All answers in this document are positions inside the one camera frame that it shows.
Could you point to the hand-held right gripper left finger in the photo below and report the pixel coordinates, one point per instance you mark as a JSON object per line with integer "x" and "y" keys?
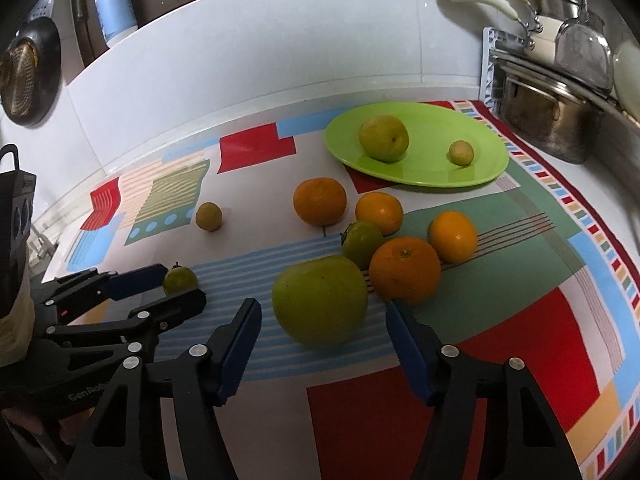
{"x": 240, "y": 355}

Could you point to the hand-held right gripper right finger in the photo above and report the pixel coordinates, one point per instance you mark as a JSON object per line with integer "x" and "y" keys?
{"x": 410, "y": 355}

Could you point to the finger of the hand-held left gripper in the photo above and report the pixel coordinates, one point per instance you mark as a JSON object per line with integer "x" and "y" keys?
{"x": 137, "y": 280}
{"x": 175, "y": 306}

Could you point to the small green tomato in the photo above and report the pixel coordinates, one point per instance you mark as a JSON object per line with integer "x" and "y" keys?
{"x": 180, "y": 280}

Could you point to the large orange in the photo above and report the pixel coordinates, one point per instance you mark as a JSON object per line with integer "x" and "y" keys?
{"x": 405, "y": 270}

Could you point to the green grape fruit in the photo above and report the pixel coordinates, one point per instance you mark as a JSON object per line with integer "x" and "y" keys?
{"x": 320, "y": 300}

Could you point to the green plate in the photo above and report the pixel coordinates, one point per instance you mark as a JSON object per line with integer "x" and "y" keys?
{"x": 435, "y": 125}

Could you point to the small lime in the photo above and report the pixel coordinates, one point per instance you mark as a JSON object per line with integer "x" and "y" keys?
{"x": 461, "y": 153}
{"x": 209, "y": 216}

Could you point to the colourful printed tablecloth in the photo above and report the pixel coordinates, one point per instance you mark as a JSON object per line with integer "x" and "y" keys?
{"x": 500, "y": 280}

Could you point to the green persimmon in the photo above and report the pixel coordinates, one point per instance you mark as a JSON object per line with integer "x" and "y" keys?
{"x": 361, "y": 242}

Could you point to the black hanging pan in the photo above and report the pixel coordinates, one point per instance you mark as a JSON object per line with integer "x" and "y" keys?
{"x": 30, "y": 80}

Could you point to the yellow-green pear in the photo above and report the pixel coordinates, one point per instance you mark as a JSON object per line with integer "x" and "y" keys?
{"x": 384, "y": 137}

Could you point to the white pump soap bottle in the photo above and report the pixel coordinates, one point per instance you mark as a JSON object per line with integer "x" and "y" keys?
{"x": 116, "y": 10}

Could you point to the large steel pot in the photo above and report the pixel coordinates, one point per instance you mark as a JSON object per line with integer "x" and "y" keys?
{"x": 545, "y": 115}

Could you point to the white plastic rack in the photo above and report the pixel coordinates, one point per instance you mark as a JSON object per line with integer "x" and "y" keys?
{"x": 490, "y": 70}

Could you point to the metal spatula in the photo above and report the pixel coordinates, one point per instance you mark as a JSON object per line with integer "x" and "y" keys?
{"x": 582, "y": 55}

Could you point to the white plate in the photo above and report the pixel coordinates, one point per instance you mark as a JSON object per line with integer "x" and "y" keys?
{"x": 627, "y": 75}

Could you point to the steel pot with lid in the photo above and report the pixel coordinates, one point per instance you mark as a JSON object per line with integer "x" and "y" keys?
{"x": 550, "y": 4}

